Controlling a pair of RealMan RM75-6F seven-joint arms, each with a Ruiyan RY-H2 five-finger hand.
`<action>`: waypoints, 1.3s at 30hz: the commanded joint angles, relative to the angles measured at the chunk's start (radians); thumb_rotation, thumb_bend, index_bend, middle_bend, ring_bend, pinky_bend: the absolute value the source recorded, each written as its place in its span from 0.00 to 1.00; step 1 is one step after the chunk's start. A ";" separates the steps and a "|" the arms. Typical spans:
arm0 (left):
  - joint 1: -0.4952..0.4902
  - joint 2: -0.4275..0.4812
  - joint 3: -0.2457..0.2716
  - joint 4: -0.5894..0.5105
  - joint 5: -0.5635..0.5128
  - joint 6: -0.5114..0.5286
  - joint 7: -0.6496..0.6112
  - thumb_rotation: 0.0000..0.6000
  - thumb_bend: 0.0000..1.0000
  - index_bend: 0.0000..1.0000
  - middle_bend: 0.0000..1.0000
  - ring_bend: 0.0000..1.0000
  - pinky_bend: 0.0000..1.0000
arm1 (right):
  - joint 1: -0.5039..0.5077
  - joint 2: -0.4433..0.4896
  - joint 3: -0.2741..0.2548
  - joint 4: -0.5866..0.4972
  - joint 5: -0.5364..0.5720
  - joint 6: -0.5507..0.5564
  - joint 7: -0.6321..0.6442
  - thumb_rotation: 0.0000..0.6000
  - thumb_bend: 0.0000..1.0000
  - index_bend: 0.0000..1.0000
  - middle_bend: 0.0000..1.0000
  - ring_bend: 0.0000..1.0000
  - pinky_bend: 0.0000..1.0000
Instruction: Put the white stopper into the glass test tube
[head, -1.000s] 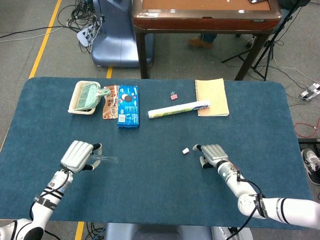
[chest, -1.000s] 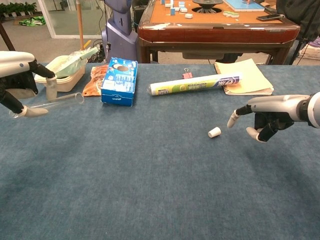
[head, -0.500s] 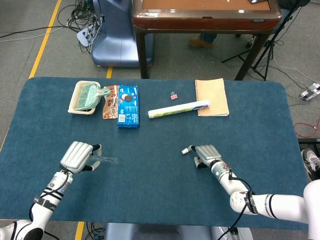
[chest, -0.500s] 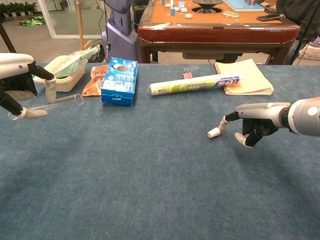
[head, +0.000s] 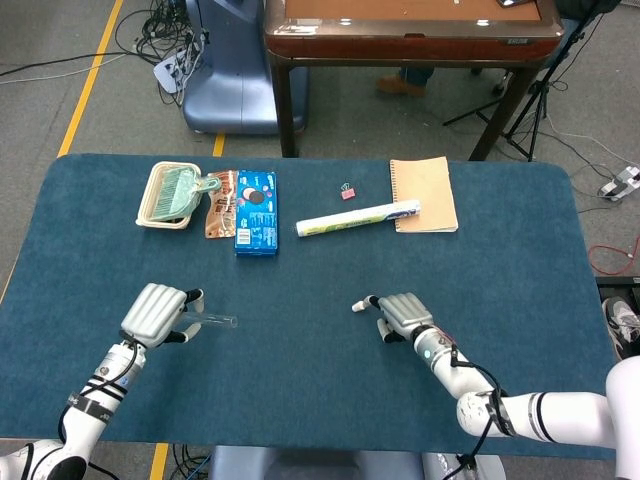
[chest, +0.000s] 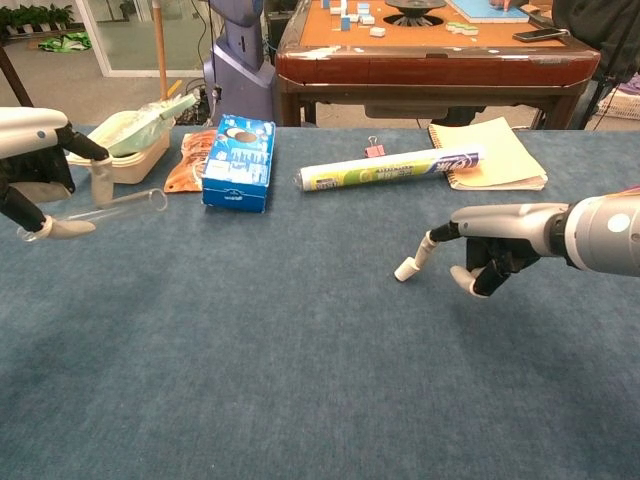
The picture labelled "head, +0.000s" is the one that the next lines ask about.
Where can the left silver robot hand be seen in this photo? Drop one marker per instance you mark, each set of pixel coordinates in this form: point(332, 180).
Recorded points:
point(152, 312)

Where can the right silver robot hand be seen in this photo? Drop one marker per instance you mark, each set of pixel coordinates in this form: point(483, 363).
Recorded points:
point(405, 315)

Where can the clear glass test tube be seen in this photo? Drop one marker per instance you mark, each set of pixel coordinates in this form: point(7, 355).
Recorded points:
point(220, 319)

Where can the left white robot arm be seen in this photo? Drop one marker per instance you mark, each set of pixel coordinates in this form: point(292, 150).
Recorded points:
point(100, 395)

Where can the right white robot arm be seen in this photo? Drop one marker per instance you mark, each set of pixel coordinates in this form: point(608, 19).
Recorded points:
point(550, 415)

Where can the blue felt table cover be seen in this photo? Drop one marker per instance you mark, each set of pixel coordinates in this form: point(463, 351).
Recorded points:
point(320, 275)

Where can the cling film roll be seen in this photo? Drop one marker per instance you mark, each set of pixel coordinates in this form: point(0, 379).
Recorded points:
point(350, 219)

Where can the beige plastic tray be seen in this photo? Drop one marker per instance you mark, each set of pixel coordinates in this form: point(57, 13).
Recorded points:
point(145, 200)

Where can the green dustpan with brush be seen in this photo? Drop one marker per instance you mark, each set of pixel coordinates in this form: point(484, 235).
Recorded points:
point(175, 192)

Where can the orange snack packet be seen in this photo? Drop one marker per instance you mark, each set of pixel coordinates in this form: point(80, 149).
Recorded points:
point(222, 210)

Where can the yellow spiral notebook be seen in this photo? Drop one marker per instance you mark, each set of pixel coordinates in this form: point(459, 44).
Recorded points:
point(430, 185)

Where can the pink binder clip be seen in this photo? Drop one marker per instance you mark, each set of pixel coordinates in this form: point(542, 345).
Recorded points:
point(347, 193)

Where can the blue cookie box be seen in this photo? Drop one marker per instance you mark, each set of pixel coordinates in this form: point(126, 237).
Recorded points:
point(256, 215)

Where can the grey robot torso base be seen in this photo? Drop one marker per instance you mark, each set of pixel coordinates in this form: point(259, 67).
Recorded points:
point(310, 465)

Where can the grey sneaker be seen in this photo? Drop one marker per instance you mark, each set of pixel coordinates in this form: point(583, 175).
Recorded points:
point(622, 325)

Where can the black tripod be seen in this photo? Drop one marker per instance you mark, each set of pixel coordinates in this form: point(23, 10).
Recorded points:
point(525, 125)

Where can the person in dark clothes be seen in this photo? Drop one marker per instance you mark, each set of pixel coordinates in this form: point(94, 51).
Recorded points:
point(400, 85)

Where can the white power strip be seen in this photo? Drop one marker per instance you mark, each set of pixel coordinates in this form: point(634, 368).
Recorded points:
point(172, 70)
point(620, 184)

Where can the brown mahjong table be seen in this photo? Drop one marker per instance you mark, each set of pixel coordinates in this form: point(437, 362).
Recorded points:
point(410, 45)

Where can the black smartphone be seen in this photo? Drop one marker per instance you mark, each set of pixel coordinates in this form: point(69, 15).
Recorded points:
point(509, 2)

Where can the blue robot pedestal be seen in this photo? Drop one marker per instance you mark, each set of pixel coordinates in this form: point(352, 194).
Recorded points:
point(235, 75)

